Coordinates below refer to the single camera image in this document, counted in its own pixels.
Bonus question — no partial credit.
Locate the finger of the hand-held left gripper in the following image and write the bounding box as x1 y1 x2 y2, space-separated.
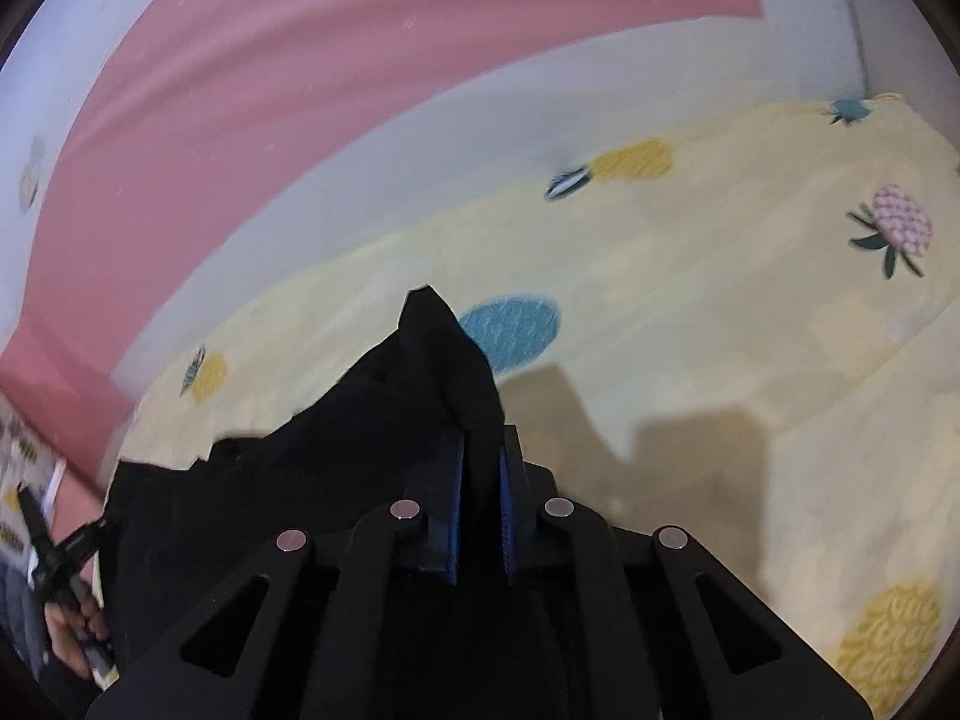
18 490 55 563

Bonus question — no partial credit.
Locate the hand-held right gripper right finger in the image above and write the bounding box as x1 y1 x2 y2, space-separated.
498 424 877 720

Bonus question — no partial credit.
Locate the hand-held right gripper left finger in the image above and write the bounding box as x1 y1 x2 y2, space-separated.
85 426 467 720

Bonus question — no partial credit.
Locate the black long coat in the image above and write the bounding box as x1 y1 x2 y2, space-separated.
101 286 530 720

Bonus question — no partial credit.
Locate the person's left hand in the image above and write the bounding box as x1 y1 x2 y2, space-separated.
43 592 115 680

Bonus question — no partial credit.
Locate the white pineapple print cloth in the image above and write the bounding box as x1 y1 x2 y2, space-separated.
0 394 65 563

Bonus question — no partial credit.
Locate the yellow pineapple print bed sheet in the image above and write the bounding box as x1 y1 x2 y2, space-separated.
112 92 960 718

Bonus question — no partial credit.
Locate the white headboard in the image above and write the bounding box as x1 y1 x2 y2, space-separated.
838 0 905 100

